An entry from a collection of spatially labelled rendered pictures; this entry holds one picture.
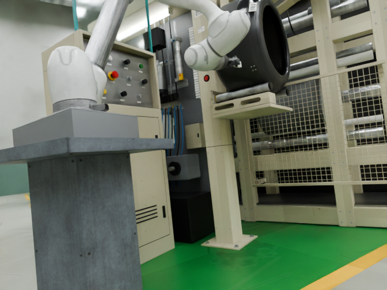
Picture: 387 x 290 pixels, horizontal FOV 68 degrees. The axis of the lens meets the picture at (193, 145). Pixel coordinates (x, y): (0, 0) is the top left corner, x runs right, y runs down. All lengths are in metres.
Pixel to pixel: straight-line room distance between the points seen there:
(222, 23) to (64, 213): 0.87
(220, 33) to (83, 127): 0.61
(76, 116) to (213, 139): 1.05
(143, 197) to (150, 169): 0.17
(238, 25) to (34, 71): 10.06
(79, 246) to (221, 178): 1.05
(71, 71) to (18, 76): 9.77
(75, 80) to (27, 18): 10.53
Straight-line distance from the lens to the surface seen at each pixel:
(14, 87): 10.76
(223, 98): 1.70
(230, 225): 1.84
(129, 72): 1.83
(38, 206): 1.11
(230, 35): 1.16
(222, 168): 1.79
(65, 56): 1.14
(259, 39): 1.57
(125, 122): 1.11
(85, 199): 0.96
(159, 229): 1.81
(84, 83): 1.10
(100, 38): 1.39
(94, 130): 1.00
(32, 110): 10.61
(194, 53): 1.18
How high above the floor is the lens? 0.57
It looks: 2 degrees up
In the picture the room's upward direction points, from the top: 6 degrees counter-clockwise
